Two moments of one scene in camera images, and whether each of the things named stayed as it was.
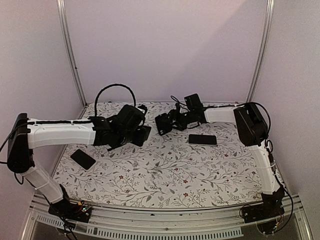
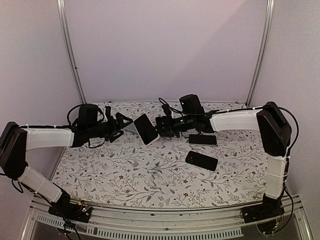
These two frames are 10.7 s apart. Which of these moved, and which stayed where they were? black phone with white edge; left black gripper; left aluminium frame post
Moved: left black gripper; black phone with white edge
Stayed: left aluminium frame post
